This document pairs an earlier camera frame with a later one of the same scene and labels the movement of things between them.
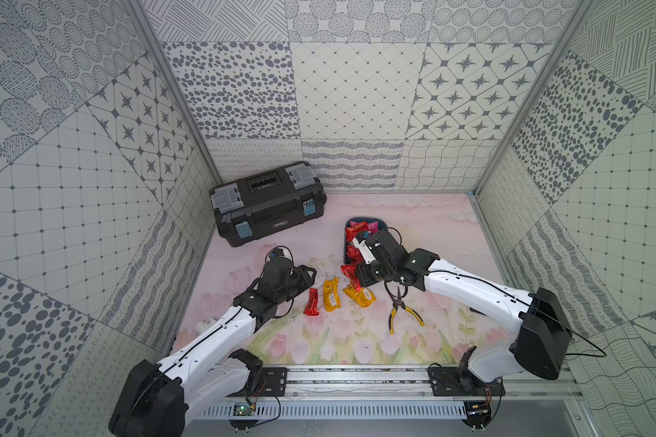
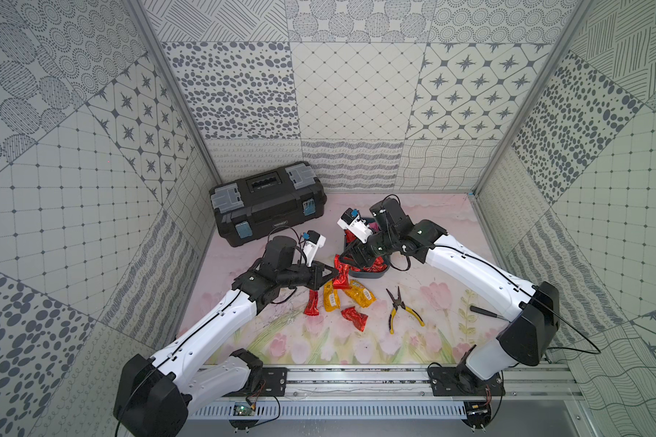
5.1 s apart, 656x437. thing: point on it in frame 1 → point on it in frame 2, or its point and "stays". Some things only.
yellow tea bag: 363,297 stays
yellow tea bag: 332,295 stays
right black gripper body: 374,274 → 379,244
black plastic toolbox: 265,201 stays
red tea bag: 312,306 stays
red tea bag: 351,270 → 359,320
